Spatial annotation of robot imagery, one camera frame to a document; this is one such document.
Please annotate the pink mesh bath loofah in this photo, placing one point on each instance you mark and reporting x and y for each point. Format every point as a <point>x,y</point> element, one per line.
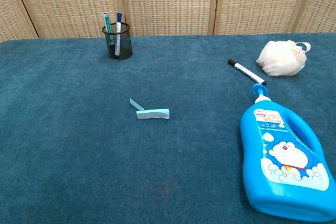
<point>281,58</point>

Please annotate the blue carpet table cover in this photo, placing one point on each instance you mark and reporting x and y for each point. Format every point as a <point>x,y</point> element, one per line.
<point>78,129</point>

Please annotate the black capped whiteboard marker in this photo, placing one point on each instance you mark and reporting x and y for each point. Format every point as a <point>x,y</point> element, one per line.
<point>245,72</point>

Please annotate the blue capped whiteboard marker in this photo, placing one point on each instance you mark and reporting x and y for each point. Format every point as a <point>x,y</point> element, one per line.
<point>119,18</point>

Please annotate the blue cartoon detergent bottle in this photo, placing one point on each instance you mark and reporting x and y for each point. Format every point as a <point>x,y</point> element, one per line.
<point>283,155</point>

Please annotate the small light blue piece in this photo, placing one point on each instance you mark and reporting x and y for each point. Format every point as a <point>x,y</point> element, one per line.
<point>152,114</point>
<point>135,104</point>

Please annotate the black mesh pen holder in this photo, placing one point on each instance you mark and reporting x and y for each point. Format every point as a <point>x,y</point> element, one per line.
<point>125,48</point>

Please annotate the green whiteboard marker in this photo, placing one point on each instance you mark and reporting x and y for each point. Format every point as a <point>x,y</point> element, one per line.
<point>107,22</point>

